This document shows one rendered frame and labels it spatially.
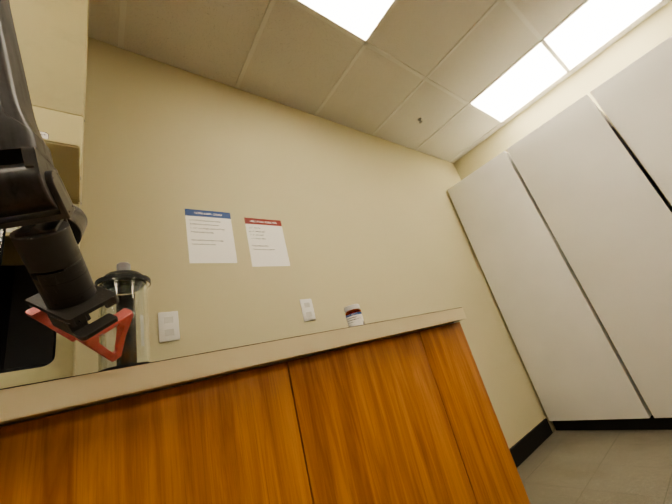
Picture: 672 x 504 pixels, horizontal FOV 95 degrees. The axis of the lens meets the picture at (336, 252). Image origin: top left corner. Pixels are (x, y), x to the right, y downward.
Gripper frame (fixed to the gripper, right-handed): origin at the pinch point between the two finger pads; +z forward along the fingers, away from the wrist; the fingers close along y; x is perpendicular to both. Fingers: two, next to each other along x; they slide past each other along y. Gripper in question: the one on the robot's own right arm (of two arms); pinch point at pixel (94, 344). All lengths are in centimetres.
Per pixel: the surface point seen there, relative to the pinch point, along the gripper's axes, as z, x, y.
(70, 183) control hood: -14, -25, 42
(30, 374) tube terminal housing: 16.3, 2.7, 24.9
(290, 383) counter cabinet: 18.9, -19.5, -22.3
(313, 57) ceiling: -53, -183, 58
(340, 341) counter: 16.3, -32.6, -27.9
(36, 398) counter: 1.1, 8.7, -1.7
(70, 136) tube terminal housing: -23, -35, 57
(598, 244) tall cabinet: 56, -233, -137
